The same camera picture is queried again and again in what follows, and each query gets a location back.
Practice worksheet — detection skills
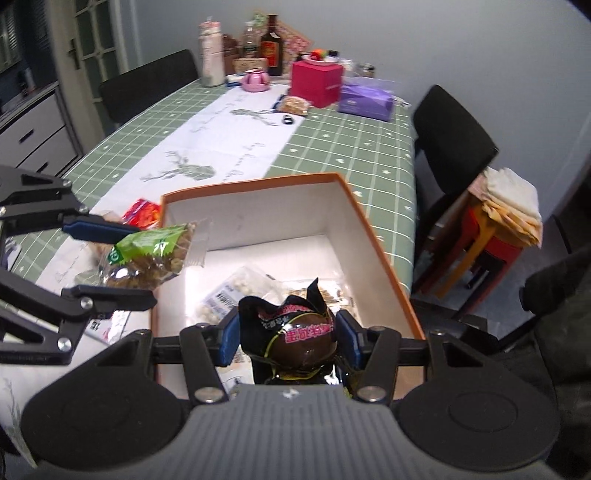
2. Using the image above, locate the clear packet of white balls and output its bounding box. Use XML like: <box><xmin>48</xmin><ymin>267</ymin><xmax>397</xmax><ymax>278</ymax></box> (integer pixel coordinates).
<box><xmin>198</xmin><ymin>267</ymin><xmax>280</xmax><ymax>326</ymax></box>

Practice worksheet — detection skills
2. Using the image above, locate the orange cardboard box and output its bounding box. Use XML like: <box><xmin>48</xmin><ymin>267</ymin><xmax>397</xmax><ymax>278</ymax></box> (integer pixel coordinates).
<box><xmin>151</xmin><ymin>172</ymin><xmax>426</xmax><ymax>400</ymax></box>

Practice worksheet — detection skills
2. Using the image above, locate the purple tissue pack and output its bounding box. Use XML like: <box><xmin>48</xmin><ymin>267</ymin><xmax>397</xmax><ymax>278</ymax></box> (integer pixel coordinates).
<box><xmin>337</xmin><ymin>83</ymin><xmax>396</xmax><ymax>123</ymax></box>

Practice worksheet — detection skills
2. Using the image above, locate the glass pane door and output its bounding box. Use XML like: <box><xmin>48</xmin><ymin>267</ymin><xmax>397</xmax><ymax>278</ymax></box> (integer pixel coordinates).
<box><xmin>46</xmin><ymin>0</ymin><xmax>131</xmax><ymax>121</ymax></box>

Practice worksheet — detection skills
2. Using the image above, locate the white bowl with fruit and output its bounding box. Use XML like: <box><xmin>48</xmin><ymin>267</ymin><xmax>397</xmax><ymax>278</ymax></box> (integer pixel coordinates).
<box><xmin>300</xmin><ymin>48</ymin><xmax>341</xmax><ymax>64</ymax></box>

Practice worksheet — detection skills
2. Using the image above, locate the white drawer cabinet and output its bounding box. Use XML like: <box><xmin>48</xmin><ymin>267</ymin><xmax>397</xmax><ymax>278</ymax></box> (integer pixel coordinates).
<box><xmin>0</xmin><ymin>84</ymin><xmax>83</xmax><ymax>172</ymax></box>

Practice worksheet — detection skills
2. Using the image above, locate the dark brown glass bottle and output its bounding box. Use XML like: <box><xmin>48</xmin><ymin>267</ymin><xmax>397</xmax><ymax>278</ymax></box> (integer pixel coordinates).
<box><xmin>260</xmin><ymin>14</ymin><xmax>284</xmax><ymax>77</ymax></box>

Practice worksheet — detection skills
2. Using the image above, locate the clear plastic bottle green label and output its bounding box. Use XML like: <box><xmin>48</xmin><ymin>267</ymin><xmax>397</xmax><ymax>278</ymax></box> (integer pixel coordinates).
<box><xmin>242</xmin><ymin>21</ymin><xmax>260</xmax><ymax>59</ymax></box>

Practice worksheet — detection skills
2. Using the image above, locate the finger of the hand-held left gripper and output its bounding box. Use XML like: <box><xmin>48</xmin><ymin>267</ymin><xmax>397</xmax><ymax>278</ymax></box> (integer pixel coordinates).
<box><xmin>0</xmin><ymin>165</ymin><xmax>140</xmax><ymax>244</ymax></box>
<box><xmin>0</xmin><ymin>267</ymin><xmax>158</xmax><ymax>366</ymax></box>

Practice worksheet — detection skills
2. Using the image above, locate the white table runner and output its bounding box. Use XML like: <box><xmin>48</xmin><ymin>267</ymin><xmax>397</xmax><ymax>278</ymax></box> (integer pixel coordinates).
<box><xmin>0</xmin><ymin>80</ymin><xmax>303</xmax><ymax>464</ymax></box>

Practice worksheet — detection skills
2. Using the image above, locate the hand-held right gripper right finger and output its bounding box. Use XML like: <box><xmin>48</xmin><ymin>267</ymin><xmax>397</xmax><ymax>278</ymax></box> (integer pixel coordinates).
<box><xmin>335</xmin><ymin>309</ymin><xmax>498</xmax><ymax>405</ymax></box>

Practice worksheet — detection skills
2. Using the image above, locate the green label snack packet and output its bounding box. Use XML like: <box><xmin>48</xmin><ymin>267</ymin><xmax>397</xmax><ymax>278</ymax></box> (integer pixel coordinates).
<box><xmin>100</xmin><ymin>220</ymin><xmax>207</xmax><ymax>291</ymax></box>

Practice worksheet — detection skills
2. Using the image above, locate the pink box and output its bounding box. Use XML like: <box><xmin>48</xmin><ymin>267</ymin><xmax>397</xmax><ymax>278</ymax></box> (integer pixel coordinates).
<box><xmin>290</xmin><ymin>60</ymin><xmax>345</xmax><ymax>110</ymax></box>

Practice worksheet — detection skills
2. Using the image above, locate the beige small box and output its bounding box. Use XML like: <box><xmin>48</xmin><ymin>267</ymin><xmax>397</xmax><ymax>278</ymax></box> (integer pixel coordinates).
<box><xmin>233</xmin><ymin>57</ymin><xmax>269</xmax><ymax>75</ymax></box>

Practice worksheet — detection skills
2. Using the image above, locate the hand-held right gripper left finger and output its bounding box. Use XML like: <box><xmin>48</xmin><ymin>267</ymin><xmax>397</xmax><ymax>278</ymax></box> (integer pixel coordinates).
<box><xmin>88</xmin><ymin>308</ymin><xmax>241</xmax><ymax>404</ymax></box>

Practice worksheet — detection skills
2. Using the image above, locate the flat red snack packet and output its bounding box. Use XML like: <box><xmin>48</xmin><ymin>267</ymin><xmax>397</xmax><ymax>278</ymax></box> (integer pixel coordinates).
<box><xmin>122</xmin><ymin>198</ymin><xmax>163</xmax><ymax>230</ymax></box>

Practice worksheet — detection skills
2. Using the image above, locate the pink round container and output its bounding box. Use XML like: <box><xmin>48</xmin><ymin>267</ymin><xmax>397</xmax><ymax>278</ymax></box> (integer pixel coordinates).
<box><xmin>242</xmin><ymin>69</ymin><xmax>271</xmax><ymax>93</ymax></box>

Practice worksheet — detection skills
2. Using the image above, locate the clear puffed rice cake packet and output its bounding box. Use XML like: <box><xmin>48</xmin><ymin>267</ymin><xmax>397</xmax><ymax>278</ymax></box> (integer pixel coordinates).
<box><xmin>281</xmin><ymin>276</ymin><xmax>357</xmax><ymax>317</ymax></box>

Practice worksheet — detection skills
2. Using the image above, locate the clear bag of nuts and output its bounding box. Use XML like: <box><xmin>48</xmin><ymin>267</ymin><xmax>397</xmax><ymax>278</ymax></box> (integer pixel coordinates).
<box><xmin>279</xmin><ymin>95</ymin><xmax>311</xmax><ymax>116</ymax></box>

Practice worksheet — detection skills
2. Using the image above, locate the tall white bottle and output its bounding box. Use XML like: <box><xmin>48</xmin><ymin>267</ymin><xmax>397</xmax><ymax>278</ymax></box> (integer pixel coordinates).
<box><xmin>198</xmin><ymin>17</ymin><xmax>227</xmax><ymax>88</ymax></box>

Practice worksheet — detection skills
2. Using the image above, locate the patterned board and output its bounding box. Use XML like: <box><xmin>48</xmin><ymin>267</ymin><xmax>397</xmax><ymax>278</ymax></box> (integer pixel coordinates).
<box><xmin>252</xmin><ymin>13</ymin><xmax>308</xmax><ymax>62</ymax></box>

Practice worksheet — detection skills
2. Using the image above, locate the red stool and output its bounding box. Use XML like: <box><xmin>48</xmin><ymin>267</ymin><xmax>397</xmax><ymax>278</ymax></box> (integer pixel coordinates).
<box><xmin>414</xmin><ymin>202</ymin><xmax>523</xmax><ymax>298</ymax></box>

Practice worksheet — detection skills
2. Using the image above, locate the black snack packet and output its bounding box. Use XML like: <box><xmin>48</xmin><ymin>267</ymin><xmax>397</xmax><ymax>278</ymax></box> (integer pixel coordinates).
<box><xmin>237</xmin><ymin>277</ymin><xmax>354</xmax><ymax>386</ymax></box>

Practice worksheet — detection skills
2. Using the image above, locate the black chair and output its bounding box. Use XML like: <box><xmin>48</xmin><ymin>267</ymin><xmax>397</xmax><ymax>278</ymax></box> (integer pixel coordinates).
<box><xmin>99</xmin><ymin>49</ymin><xmax>200</xmax><ymax>126</ymax></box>
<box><xmin>410</xmin><ymin>84</ymin><xmax>500</xmax><ymax>296</ymax></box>

